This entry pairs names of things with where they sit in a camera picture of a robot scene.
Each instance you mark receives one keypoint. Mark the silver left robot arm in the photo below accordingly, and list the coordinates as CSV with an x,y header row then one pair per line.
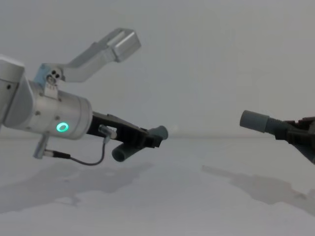
x,y
49,110

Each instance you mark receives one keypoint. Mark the white curtain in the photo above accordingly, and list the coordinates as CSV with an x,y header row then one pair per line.
x,y
197,61

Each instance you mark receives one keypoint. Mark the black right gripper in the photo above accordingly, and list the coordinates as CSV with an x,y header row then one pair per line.
x,y
307,152

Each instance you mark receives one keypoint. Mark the grey plastic tube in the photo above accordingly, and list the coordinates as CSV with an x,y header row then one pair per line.
x,y
123,153

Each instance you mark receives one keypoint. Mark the white table cloth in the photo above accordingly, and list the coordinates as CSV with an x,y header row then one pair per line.
x,y
172,196

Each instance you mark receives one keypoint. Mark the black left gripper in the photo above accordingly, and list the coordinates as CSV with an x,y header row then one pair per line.
x,y
123,131

